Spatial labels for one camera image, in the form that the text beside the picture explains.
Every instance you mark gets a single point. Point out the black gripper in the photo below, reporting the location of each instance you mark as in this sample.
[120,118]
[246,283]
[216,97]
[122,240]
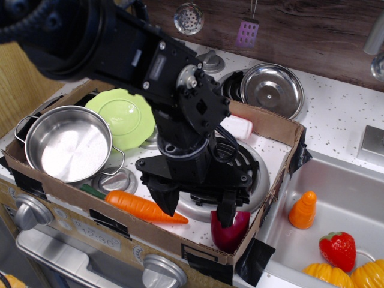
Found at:
[206,172]

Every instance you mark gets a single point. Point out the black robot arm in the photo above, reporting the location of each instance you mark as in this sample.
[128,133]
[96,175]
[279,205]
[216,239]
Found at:
[72,40]

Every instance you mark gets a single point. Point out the silver metal pot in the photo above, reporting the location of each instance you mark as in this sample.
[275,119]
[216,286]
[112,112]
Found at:
[69,143]

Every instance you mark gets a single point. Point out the silver metal pot lid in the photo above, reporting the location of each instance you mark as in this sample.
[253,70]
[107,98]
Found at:
[273,87]

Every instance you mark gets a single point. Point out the dark red plastic cup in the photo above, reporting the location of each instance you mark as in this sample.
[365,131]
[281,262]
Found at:
[228,239]

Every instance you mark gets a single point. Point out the orange toy carrot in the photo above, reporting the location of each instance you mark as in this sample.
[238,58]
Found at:
[137,206]

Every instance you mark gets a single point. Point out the black front stove burner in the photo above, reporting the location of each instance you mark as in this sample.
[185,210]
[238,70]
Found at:
[248,161]

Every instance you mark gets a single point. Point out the silver stovetop knob middle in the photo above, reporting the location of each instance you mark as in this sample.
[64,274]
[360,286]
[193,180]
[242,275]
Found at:
[151,142]

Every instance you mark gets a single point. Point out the silver stovetop knob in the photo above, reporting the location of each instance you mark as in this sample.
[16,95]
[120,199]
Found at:
[151,142]
[111,179]

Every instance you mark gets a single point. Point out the silver oven knob right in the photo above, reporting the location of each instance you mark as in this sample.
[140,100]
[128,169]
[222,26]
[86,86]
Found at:
[161,272]

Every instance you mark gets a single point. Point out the silver oven knob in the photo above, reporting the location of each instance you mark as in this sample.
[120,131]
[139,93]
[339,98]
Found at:
[161,272]
[31,212]

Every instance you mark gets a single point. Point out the silver stovetop knob front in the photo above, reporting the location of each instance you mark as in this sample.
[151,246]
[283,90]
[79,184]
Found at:
[111,179]

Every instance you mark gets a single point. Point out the orange toy cone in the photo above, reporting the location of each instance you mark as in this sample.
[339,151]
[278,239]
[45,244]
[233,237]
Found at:
[303,212]

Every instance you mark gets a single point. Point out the light green plastic plate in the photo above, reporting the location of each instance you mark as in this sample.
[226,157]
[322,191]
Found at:
[129,117]

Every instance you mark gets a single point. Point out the black rear right burner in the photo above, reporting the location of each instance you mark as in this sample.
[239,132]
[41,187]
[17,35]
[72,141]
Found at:
[229,85]

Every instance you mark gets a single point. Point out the silver rear stove knob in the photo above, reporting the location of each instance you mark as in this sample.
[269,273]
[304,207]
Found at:
[212,63]

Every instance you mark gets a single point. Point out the red toy strawberry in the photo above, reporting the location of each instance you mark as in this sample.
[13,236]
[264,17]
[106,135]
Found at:
[339,249]

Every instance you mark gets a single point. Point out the silver sink basin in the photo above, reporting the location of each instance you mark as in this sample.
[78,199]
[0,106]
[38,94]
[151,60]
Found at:
[349,199]

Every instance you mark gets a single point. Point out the orange toy pumpkin left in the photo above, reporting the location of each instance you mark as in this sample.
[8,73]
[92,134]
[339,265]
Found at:
[329,274]

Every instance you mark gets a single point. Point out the orange toy pumpkin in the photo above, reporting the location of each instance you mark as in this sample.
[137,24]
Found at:
[329,274]
[369,275]

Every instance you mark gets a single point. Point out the silver oven knob left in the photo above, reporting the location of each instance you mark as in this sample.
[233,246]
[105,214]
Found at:
[31,212]

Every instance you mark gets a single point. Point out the hanging purple spatula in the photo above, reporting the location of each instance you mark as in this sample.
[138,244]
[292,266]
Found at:
[248,29]

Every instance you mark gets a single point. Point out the silver faucet base block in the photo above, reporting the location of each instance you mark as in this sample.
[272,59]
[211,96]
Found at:
[371,146]

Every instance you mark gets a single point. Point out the hanging silver strainer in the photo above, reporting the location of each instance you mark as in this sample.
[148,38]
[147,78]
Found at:
[189,18]

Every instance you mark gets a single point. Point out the orange toy pumpkin right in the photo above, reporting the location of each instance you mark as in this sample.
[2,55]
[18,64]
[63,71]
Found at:
[369,275]

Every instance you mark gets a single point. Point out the orange object bottom left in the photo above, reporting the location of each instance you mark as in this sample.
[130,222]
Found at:
[12,280]

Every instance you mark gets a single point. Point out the silver faucet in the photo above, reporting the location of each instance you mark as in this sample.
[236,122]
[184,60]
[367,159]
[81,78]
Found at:
[372,46]

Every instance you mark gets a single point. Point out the silver oven door handle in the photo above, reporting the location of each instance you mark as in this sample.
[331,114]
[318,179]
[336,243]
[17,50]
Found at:
[79,264]

